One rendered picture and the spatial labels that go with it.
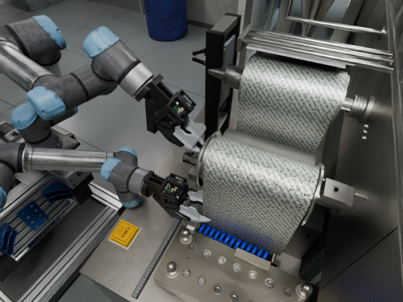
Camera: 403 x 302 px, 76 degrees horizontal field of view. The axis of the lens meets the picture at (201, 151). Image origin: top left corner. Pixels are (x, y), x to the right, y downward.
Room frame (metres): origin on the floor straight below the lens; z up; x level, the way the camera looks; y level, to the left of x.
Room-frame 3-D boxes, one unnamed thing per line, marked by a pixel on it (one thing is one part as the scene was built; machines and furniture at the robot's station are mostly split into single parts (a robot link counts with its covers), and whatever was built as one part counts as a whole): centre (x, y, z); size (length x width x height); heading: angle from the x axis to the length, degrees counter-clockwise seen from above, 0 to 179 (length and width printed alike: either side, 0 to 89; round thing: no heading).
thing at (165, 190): (0.42, 0.10, 1.12); 0.12 x 0.08 x 0.09; 65
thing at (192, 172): (0.47, 0.00, 1.05); 0.06 x 0.05 x 0.31; 65
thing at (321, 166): (0.32, -0.25, 1.25); 0.15 x 0.01 x 0.15; 155
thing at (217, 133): (0.42, -0.02, 1.25); 0.15 x 0.01 x 0.15; 155
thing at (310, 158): (0.48, -0.18, 1.18); 0.26 x 0.12 x 0.12; 65
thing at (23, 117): (0.87, 0.76, 0.98); 0.13 x 0.12 x 0.14; 139
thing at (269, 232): (0.31, -0.11, 1.12); 0.23 x 0.01 x 0.18; 65
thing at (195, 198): (0.40, 0.00, 1.11); 0.09 x 0.03 x 0.06; 74
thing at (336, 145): (1.25, -0.79, 1.02); 2.24 x 0.04 x 0.24; 155
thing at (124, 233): (0.38, 0.26, 0.91); 0.07 x 0.07 x 0.02; 65
